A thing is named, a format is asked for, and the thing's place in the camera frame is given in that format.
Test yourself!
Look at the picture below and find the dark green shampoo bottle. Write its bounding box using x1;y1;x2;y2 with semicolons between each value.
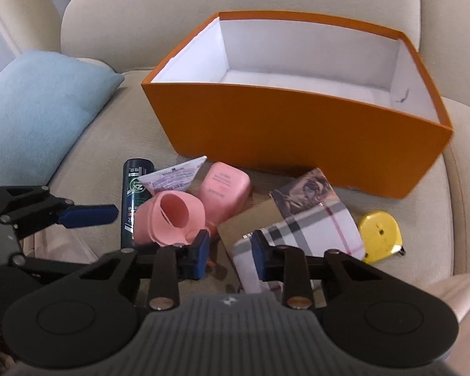
120;158;155;248

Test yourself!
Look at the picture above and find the pink plastic bottle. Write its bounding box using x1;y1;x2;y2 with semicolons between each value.
198;162;251;232

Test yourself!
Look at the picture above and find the white lotion tube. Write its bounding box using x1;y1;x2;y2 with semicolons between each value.
138;155;207;196

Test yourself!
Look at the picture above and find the yellow tape measure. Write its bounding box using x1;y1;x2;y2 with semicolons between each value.
358;211;406;264

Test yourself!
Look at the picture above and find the light blue cushion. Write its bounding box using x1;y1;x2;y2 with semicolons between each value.
0;50;124;186

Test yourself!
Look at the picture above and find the orange cardboard box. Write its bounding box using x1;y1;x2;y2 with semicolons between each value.
142;10;453;199

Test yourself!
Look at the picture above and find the beige sofa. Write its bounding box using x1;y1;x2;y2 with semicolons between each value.
0;0;470;376

